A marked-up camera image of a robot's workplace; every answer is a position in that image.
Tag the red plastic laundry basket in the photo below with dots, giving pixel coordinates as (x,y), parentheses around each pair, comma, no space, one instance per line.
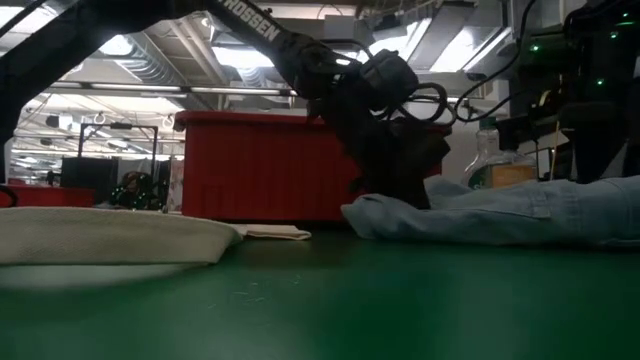
(250,170)

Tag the light blue denim jeans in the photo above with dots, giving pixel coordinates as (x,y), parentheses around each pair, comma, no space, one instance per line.
(500,220)

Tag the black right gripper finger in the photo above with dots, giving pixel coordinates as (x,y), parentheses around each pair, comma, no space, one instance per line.
(595,145)

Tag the long LED light bar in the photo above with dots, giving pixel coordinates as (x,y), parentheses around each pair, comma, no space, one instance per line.
(150,88)

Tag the white printed tote bag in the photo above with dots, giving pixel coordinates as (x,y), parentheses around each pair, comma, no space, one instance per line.
(100,235)

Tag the long corrugated silver duct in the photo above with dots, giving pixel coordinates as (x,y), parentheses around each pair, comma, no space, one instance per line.
(150,62)

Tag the spray bottle with orange label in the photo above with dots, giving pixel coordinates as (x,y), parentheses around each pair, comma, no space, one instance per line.
(500,172)

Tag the low red bin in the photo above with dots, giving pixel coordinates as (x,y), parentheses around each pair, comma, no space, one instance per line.
(50,196)

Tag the black metal stand frame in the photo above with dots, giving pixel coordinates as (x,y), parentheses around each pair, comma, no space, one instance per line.
(120,126)

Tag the person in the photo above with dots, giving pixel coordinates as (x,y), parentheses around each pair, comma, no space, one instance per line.
(132,185)

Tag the green table mat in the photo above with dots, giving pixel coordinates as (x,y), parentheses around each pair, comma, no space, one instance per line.
(350,310)

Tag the black monitor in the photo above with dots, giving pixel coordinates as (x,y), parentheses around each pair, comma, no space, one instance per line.
(87,177)

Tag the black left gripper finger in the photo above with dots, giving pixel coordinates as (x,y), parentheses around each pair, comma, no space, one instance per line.
(400,160)

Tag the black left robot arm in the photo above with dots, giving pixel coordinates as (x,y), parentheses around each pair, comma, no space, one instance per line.
(250,20)

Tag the grey ceiling box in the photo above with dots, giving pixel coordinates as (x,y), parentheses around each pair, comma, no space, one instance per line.
(342,25)

